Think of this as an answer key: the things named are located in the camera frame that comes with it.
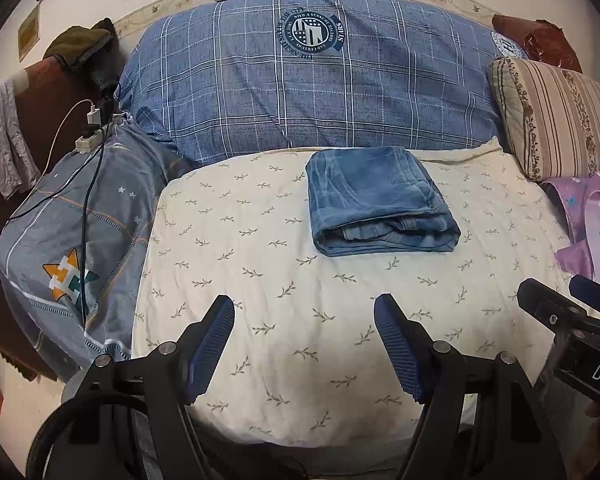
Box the blue denim jeans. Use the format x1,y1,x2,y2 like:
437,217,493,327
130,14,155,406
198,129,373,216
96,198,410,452
306,148,460,257

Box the cream leaf-print blanket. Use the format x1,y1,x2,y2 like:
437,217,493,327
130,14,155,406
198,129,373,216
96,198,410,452
132,141,570,448

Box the purple floral cloth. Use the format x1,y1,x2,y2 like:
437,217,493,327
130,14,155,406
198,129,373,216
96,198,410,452
541,171,600,284

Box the striped beige pillow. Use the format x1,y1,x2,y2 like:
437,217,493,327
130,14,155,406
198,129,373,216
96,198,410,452
488,58,600,182

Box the white power strip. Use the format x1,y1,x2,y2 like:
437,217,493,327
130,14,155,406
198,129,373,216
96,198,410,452
74,104,112,154

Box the dark red pillow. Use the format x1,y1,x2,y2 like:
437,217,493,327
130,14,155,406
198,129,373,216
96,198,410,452
492,14,582,73

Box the grey hanging cloth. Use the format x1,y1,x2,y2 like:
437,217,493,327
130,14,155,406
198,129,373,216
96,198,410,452
0,79,41,200

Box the olive green cap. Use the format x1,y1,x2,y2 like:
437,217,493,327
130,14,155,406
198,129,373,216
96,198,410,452
43,18,117,70

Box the black cable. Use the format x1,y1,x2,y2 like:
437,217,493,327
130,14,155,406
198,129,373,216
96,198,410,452
4,109,127,326

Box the white charger cable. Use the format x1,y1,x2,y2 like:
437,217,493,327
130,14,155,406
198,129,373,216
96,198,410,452
42,97,96,176

